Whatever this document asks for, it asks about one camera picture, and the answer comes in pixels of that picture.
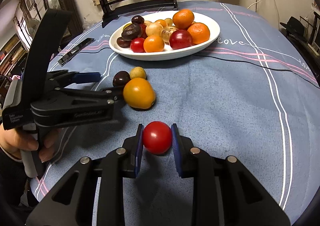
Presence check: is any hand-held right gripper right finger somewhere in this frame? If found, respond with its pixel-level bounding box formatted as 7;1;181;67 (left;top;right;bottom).
171;123;292;226

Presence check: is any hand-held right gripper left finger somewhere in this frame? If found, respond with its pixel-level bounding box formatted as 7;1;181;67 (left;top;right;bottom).
25;123;145;226

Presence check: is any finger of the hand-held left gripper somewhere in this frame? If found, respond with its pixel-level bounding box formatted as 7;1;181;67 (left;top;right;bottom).
46;69;102;90
54;85;125;103

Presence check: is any yellow-orange tomato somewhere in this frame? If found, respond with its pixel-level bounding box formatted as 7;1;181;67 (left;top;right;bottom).
123;77;156;110

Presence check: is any brown wrinkled date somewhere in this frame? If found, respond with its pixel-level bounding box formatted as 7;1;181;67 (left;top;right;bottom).
117;37;132;48

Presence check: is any large dark brown date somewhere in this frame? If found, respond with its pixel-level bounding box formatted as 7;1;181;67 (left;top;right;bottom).
121;24;143;41

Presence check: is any large orange tomato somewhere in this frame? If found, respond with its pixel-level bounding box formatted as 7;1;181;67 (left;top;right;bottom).
143;35;165;53

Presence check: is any smooth tan passion fruit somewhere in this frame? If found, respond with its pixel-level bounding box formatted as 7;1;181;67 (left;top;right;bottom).
145;22;163;37

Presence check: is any white oval plate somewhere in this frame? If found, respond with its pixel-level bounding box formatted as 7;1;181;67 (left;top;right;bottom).
109;10;221;61

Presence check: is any large tan passion fruit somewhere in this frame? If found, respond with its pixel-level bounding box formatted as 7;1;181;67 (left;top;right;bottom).
160;26;178;44

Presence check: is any red plum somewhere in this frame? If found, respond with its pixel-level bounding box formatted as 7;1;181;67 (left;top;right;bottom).
169;29;193;50

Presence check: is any orange tangerine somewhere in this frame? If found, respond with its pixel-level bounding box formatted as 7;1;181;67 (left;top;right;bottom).
172;9;195;29
187;22;211;45

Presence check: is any person's left forearm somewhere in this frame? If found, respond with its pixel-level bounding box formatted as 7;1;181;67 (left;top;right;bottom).
0;147;32;216

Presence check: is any person's left hand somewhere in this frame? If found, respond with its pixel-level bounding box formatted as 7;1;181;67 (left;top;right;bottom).
0;125;60;163

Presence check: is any black smartphone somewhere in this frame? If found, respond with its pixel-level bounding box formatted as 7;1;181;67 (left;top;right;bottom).
57;37;95;67

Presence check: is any blue striped tablecloth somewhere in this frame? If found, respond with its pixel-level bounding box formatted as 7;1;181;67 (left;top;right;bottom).
30;1;320;226

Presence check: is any standing fan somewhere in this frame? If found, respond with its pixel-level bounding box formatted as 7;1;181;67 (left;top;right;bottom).
25;18;40;41

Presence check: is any black cabinet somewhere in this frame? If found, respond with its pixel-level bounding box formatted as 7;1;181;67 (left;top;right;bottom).
287;33;320;79

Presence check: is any black hat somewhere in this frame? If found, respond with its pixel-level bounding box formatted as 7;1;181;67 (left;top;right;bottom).
279;16;307;39

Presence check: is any computer monitor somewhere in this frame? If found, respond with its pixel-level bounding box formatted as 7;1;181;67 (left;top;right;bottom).
307;12;320;54

